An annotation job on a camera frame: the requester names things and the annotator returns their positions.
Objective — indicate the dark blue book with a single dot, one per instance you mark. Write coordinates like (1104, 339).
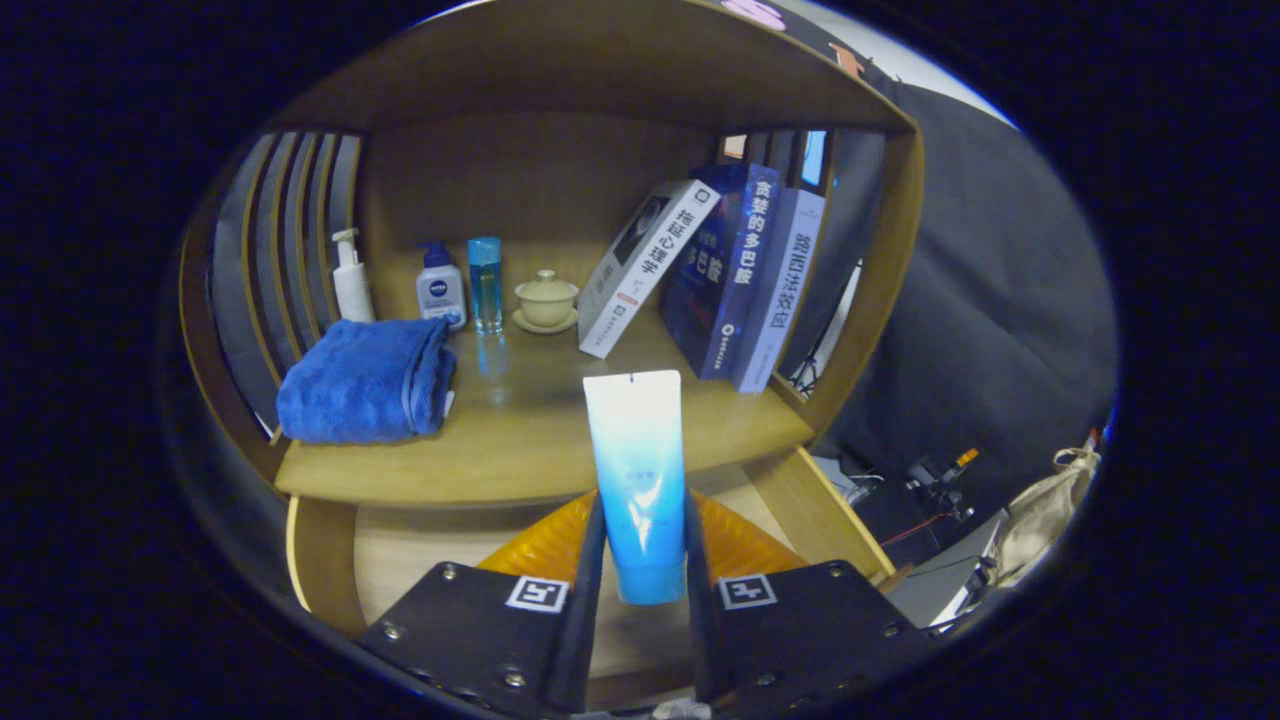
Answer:
(720, 280)

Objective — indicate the black backdrop cloth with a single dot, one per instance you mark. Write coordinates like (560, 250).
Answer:
(980, 280)

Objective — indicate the wooden cabinet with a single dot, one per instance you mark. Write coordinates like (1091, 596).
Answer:
(560, 60)

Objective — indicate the wooden countertop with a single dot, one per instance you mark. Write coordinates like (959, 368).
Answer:
(520, 420)

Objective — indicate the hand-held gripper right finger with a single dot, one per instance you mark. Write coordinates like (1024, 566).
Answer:
(700, 620)

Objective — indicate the white pump bottle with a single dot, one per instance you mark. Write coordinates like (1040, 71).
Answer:
(352, 290)

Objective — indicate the pale purple book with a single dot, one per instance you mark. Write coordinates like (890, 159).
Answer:
(785, 290)

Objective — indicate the beige cloth bag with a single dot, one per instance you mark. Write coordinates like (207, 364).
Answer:
(1045, 510)

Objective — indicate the white bottle with blue cap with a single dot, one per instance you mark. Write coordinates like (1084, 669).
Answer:
(441, 295)

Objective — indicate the blue rolled towel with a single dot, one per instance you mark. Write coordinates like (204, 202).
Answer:
(355, 385)

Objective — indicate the white book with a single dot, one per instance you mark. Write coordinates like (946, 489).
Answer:
(640, 270)

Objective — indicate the beige lidded teacup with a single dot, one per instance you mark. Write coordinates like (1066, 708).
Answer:
(546, 302)

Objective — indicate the wooden drawer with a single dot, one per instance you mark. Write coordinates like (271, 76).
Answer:
(400, 550)

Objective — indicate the black clamp with orange tip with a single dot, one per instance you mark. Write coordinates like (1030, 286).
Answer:
(935, 480)

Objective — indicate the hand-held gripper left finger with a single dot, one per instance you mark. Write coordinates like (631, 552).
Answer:
(588, 610)

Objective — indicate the blue and white tube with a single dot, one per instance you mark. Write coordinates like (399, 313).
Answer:
(635, 470)

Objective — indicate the clear blue bottle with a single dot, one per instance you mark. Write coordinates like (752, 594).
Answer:
(486, 285)

